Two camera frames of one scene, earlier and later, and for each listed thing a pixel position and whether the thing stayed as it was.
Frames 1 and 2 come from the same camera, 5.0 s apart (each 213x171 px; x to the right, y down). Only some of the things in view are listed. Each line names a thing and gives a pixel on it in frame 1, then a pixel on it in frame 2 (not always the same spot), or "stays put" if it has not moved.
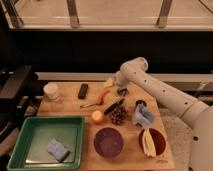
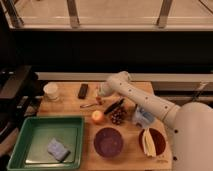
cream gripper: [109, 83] -> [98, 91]
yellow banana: [148, 143] stays put
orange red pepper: [99, 99] stays put
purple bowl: [108, 142] stays put
